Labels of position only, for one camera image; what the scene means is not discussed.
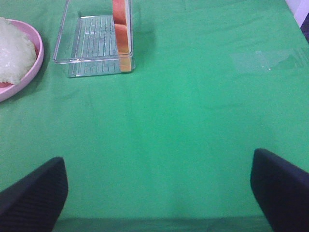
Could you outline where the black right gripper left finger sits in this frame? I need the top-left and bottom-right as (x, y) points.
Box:
(0, 157), (69, 232)

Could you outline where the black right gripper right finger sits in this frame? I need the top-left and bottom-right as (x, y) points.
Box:
(250, 148), (309, 232)

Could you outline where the green lettuce leaf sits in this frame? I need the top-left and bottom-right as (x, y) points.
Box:
(0, 16), (38, 86)

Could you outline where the toast bread slice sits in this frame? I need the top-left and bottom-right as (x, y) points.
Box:
(0, 44), (44, 88)
(112, 0), (132, 72)

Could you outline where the pink round plate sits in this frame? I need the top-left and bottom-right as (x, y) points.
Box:
(0, 17), (44, 101)

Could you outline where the green tablecloth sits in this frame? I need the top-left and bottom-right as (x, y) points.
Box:
(0, 0), (309, 219)

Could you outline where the clear right bread tray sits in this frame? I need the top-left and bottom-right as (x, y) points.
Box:
(53, 0), (134, 78)

